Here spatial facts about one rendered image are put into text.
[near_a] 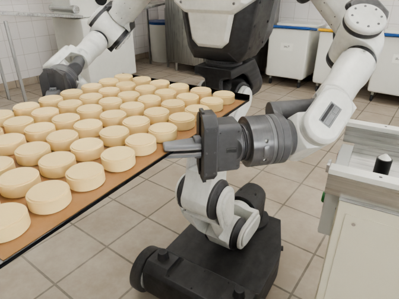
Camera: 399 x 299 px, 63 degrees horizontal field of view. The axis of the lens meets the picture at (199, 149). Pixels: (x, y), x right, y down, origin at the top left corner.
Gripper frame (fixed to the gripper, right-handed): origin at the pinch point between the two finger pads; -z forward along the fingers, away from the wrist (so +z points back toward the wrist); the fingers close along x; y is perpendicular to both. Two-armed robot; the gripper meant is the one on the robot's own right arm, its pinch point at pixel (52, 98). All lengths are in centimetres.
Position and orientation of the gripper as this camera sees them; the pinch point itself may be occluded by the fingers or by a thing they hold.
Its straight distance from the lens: 86.0
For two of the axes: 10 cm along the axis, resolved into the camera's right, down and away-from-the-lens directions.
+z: -2.3, -4.4, 8.7
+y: 9.7, -1.0, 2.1
